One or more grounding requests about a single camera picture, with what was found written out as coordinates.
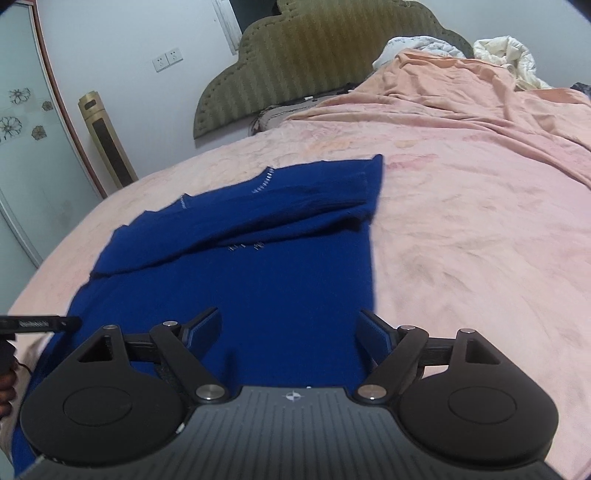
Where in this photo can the dark cloth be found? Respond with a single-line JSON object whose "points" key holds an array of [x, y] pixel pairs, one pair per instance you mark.
{"points": [[582, 90]]}

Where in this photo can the gold tower air conditioner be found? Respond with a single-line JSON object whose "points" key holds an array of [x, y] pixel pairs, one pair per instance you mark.
{"points": [[107, 138]]}

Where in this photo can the olive striped headboard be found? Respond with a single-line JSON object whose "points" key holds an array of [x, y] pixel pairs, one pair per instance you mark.
{"points": [[295, 60]]}

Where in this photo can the pink fleece blanket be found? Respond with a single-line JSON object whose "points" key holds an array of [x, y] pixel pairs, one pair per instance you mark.
{"points": [[461, 258]]}

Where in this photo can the flower-print glass sliding door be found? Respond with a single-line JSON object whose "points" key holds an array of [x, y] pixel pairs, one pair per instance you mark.
{"points": [[27, 152]]}

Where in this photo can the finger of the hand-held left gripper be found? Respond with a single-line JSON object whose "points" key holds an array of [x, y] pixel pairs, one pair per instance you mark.
{"points": [[69, 322]]}

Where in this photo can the peach bed sheet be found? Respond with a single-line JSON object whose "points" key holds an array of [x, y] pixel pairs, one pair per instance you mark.
{"points": [[438, 92]]}

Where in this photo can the white window frame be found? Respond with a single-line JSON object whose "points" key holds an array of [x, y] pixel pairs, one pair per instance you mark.
{"points": [[227, 21]]}

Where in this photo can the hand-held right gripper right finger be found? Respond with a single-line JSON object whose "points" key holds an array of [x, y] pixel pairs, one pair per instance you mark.
{"points": [[370, 333]]}

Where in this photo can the blue knit sweater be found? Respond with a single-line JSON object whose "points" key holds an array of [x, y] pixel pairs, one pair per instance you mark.
{"points": [[258, 277]]}

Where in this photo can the white quilt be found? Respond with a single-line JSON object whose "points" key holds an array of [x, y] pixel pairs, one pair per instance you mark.
{"points": [[429, 46]]}

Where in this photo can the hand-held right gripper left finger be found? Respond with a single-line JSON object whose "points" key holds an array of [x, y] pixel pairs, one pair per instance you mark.
{"points": [[206, 328]]}

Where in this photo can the person's left hand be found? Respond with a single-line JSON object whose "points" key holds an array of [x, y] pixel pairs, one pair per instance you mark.
{"points": [[6, 387]]}

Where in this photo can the grey pillow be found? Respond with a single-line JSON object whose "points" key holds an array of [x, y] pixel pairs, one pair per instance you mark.
{"points": [[272, 119]]}

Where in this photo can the cream quilt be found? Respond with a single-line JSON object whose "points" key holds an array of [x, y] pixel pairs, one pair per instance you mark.
{"points": [[508, 57]]}

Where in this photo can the white wall socket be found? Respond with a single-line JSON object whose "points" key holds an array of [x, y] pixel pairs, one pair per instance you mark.
{"points": [[160, 62], [175, 56]]}

